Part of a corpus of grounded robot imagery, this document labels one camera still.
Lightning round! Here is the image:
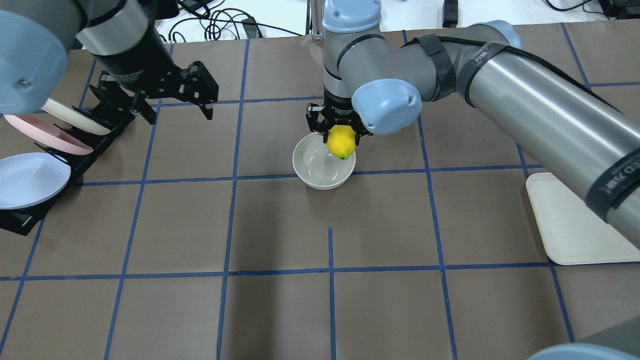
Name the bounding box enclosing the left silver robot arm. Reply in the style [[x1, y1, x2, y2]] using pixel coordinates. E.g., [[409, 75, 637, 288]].
[[0, 0, 219, 125]]

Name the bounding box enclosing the light blue plate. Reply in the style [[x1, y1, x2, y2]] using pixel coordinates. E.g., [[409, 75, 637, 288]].
[[0, 152, 71, 210]]

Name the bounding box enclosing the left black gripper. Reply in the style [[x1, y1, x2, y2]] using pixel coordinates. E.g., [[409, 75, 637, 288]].
[[97, 60, 220, 126]]

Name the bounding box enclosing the white rectangular tray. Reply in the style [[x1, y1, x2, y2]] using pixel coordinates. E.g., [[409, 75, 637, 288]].
[[525, 172, 640, 265]]

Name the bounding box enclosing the aluminium frame post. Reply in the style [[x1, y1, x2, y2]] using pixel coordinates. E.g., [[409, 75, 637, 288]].
[[306, 0, 325, 42]]

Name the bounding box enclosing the yellow lemon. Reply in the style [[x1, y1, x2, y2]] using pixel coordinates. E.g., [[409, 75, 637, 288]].
[[326, 125, 356, 161]]

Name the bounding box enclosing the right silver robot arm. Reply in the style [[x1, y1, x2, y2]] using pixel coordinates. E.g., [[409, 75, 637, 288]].
[[306, 0, 640, 248]]

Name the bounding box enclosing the cream plate in rack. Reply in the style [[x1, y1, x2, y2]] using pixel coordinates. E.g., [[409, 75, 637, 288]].
[[41, 98, 112, 136]]

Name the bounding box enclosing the black dish rack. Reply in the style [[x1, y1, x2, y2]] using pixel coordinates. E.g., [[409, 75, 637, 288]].
[[0, 70, 138, 237]]

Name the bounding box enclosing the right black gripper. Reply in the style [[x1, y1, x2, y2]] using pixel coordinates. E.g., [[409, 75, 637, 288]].
[[306, 97, 374, 147]]

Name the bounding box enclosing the black power adapter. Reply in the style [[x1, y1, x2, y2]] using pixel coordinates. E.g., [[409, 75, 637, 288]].
[[176, 0, 211, 12]]

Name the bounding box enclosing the white ceramic bowl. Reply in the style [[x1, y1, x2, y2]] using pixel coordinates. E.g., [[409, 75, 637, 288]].
[[292, 133, 357, 191]]

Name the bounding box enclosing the pink plate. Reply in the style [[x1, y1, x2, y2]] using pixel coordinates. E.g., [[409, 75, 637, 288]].
[[4, 114, 94, 156]]

